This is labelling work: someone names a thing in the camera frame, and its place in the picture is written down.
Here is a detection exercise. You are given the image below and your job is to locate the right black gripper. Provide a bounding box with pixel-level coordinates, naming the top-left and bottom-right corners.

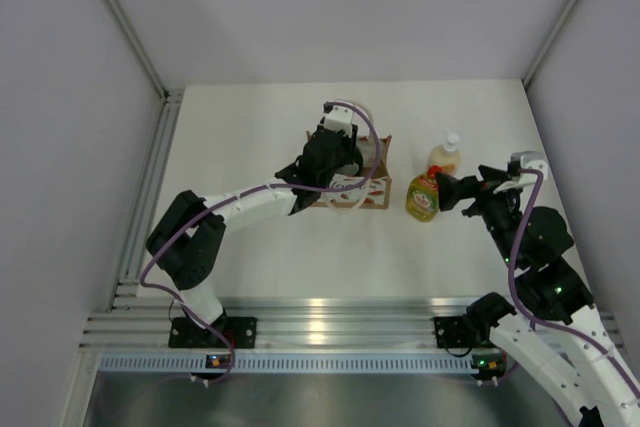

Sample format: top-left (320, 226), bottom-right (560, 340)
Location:
top-left (434, 164), bottom-right (523, 268)

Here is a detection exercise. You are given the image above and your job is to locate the cream pump soap bottle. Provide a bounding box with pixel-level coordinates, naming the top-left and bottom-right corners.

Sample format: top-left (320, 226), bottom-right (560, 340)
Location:
top-left (427, 131), bottom-right (461, 175)

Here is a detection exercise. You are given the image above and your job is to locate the yellow dish soap bottle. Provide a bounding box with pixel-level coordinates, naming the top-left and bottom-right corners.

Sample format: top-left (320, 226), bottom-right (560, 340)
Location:
top-left (405, 166), bottom-right (441, 222)

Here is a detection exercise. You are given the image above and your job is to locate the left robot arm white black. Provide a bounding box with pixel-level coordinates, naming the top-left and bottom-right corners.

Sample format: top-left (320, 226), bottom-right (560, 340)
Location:
top-left (146, 124), bottom-right (362, 347)

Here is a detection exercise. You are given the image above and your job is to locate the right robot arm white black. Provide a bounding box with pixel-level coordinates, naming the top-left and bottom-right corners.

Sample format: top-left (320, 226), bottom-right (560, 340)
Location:
top-left (435, 159), bottom-right (639, 426)

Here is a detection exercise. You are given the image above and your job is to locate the watermelon print canvas bag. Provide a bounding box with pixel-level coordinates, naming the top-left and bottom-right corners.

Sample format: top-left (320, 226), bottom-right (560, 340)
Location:
top-left (313, 99), bottom-right (392, 214)

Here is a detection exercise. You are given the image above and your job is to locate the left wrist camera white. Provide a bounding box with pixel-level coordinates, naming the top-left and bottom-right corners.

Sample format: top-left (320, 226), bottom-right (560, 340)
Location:
top-left (319, 101), bottom-right (354, 136)

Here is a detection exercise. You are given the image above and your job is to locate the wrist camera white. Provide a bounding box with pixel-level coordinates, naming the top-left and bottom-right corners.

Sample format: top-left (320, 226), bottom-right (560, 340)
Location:
top-left (507, 151), bottom-right (549, 185)
top-left (319, 101), bottom-right (354, 136)

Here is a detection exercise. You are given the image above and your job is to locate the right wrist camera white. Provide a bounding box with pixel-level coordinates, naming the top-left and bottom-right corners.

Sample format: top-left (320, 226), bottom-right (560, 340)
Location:
top-left (507, 151), bottom-right (549, 185)

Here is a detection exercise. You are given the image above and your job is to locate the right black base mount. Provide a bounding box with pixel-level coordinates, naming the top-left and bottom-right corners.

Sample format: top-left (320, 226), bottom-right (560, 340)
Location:
top-left (433, 316), bottom-right (476, 350)

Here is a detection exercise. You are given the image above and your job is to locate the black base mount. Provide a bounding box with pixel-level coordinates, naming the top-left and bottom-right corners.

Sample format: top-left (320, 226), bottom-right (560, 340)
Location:
top-left (433, 316), bottom-right (476, 350)
top-left (168, 315), bottom-right (258, 349)

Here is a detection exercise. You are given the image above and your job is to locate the left aluminium frame post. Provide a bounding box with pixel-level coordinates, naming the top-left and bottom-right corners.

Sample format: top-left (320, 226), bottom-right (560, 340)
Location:
top-left (102, 0), bottom-right (168, 101)

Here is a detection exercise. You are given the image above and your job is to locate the aluminium frame post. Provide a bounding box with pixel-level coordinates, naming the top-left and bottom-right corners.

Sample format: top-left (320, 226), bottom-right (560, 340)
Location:
top-left (521, 0), bottom-right (583, 91)
top-left (102, 0), bottom-right (168, 101)

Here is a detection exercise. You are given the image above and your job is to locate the slotted grey cable duct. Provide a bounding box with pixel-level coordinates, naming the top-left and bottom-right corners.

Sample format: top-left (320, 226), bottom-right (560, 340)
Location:
top-left (99, 353), bottom-right (479, 374)

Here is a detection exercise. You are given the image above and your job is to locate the right aluminium frame post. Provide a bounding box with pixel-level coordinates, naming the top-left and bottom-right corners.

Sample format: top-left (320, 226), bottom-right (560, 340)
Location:
top-left (521, 0), bottom-right (583, 91)

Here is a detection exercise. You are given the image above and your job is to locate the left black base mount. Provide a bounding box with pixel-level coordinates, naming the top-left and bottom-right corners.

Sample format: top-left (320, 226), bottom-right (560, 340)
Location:
top-left (168, 315), bottom-right (258, 349)

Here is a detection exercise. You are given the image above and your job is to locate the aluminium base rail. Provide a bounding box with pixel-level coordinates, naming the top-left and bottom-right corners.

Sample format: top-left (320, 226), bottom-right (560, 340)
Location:
top-left (79, 296), bottom-right (621, 351)

